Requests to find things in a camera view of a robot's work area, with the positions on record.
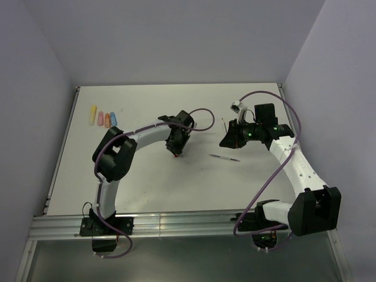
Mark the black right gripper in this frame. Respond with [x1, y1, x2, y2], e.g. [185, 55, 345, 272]
[219, 117, 263, 149]

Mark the blue highlighter pen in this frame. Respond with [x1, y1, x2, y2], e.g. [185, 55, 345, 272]
[109, 112, 118, 126]

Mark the orange highlighter pen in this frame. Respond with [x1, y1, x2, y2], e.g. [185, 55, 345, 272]
[104, 113, 111, 128]

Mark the pink highlighter pen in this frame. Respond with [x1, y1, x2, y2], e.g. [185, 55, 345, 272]
[97, 111, 105, 126]

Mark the yellow marker pen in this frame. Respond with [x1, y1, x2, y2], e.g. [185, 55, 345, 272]
[89, 105, 97, 126]

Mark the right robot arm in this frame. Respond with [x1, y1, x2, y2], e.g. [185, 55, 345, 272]
[220, 101, 341, 236]

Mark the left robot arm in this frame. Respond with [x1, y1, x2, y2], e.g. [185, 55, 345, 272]
[89, 110, 194, 234]

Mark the purple ballpoint pen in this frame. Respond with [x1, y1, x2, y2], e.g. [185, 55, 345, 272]
[209, 154, 240, 162]

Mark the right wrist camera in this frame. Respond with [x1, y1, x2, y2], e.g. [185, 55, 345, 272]
[230, 100, 248, 124]

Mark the aluminium rail frame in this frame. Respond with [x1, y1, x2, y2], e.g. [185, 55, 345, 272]
[16, 83, 353, 281]

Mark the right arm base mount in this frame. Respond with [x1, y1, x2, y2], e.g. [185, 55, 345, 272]
[237, 212, 288, 249]

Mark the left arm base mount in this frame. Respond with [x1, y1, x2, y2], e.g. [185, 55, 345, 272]
[79, 209, 134, 253]

